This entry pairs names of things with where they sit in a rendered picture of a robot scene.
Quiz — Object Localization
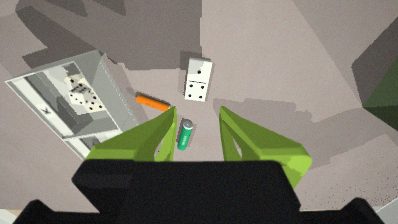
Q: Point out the green battery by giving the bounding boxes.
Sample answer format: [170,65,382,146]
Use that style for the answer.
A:
[177,121,193,150]

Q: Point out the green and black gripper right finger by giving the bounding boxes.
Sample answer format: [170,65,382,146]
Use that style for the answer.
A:
[219,106,312,190]

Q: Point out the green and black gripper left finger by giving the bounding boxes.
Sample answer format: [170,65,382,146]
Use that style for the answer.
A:
[84,106,177,161]

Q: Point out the white rack of three labelled bins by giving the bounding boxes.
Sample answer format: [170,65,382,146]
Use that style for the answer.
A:
[5,49,140,161]

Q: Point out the orange battery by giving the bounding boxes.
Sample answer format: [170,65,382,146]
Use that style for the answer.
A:
[136,95,171,112]

